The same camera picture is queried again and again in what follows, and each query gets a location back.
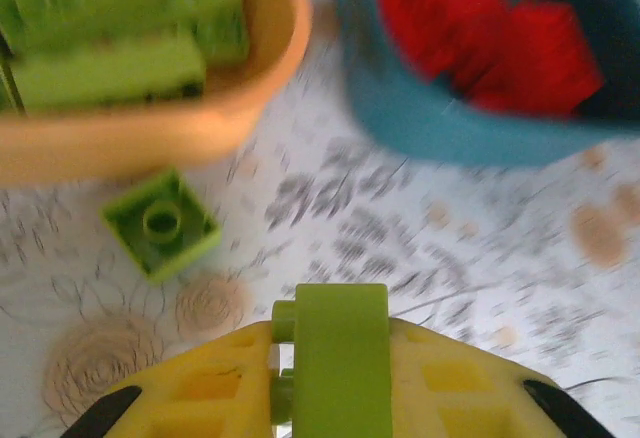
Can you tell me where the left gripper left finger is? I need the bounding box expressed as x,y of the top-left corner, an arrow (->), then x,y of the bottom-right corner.
59,320 -> 281,438

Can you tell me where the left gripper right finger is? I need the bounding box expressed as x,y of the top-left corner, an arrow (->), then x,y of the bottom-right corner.
387,317 -> 616,438

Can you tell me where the green square lego brick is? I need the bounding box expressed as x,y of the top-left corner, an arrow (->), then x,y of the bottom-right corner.
272,282 -> 391,438
99,167 -> 224,284

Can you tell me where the orange plastic container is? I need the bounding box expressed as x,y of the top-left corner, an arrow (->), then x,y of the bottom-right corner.
0,0 -> 314,187

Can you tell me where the teal plastic container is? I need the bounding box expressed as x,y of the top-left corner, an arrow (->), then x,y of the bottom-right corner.
332,0 -> 640,169

